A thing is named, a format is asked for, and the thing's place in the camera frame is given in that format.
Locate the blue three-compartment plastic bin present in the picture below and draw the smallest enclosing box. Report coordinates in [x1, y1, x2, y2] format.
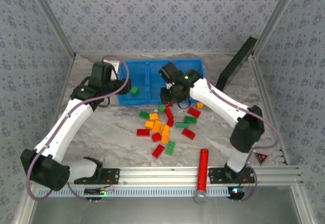
[117, 59, 206, 107]

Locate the black flat panel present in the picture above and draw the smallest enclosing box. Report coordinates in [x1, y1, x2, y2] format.
[215, 35, 258, 91]

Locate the red glitter microphone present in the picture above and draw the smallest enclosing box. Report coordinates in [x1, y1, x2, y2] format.
[194, 148, 209, 204]

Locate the black red triangle sticker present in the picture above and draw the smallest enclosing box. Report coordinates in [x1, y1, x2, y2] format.
[254, 152, 269, 166]

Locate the grey metal sheet panel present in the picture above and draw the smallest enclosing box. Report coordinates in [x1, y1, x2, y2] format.
[25, 196, 313, 224]

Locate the thin black right camera cable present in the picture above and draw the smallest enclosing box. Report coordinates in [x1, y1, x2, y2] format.
[176, 99, 192, 110]

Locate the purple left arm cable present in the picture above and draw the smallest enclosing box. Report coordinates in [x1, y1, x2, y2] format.
[26, 55, 131, 201]

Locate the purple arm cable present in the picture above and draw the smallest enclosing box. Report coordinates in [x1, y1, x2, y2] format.
[171, 53, 282, 202]
[26, 55, 131, 201]

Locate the aluminium side rail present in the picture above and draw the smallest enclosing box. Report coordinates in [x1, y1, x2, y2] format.
[250, 53, 291, 166]
[52, 53, 77, 118]

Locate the aluminium frame post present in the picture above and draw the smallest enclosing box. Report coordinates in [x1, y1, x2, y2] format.
[24, 0, 77, 58]
[251, 0, 303, 57]

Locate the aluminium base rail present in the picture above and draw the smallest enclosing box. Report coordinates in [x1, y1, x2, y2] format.
[67, 165, 304, 186]

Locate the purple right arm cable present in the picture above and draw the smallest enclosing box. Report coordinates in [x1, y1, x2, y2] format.
[171, 53, 282, 202]

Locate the grey slotted cable tray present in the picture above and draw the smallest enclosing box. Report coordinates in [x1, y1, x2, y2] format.
[38, 185, 244, 198]

